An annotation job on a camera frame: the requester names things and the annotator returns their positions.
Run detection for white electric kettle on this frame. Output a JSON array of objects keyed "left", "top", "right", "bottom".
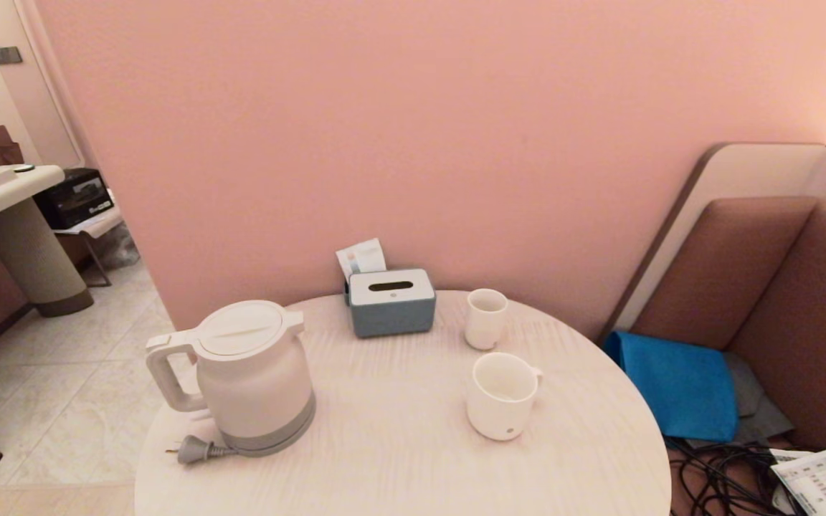
[{"left": 145, "top": 300, "right": 317, "bottom": 452}]

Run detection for white paper packets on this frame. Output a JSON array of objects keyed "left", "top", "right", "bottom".
[{"left": 336, "top": 238, "right": 388, "bottom": 280}]

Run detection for blue-grey tissue box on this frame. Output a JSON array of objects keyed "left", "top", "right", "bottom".
[{"left": 346, "top": 269, "right": 437, "bottom": 339}]

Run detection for white ribbed mug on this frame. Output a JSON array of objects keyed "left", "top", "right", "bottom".
[{"left": 465, "top": 352, "right": 544, "bottom": 441}]

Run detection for grey round kettle base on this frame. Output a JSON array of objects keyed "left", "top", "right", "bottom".
[{"left": 221, "top": 421, "right": 316, "bottom": 458}]

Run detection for grey power plug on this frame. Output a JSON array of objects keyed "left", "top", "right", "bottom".
[{"left": 166, "top": 434, "right": 238, "bottom": 465}]

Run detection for blue folded cloth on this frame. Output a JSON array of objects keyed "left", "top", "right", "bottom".
[{"left": 603, "top": 330, "right": 739, "bottom": 443}]

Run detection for clear plastic bag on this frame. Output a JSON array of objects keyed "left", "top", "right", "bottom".
[{"left": 94, "top": 222, "right": 141, "bottom": 269}]

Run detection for small white stool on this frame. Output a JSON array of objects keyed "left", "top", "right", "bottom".
[{"left": 53, "top": 208, "right": 123, "bottom": 287}]

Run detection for beige sofa back panel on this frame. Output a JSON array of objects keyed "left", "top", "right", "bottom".
[{"left": 599, "top": 142, "right": 826, "bottom": 341}]

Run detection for black box appliance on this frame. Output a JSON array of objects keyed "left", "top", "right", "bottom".
[{"left": 32, "top": 168, "right": 115, "bottom": 230}]

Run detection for grey folded cloth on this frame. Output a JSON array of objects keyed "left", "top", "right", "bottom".
[{"left": 725, "top": 350, "right": 795, "bottom": 449}]

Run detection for brown upholstered sofa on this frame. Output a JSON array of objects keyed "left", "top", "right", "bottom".
[{"left": 628, "top": 197, "right": 826, "bottom": 516}]

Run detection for printed paper sheet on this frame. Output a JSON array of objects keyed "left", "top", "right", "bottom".
[{"left": 769, "top": 448, "right": 826, "bottom": 516}]

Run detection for white handleless cup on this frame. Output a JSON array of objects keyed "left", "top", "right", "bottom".
[{"left": 465, "top": 288, "right": 509, "bottom": 351}]

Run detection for black tangled cables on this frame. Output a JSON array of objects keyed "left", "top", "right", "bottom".
[{"left": 668, "top": 437, "right": 826, "bottom": 516}]

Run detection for white pedestal counter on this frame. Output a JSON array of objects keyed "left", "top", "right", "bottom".
[{"left": 0, "top": 165, "right": 95, "bottom": 318}]

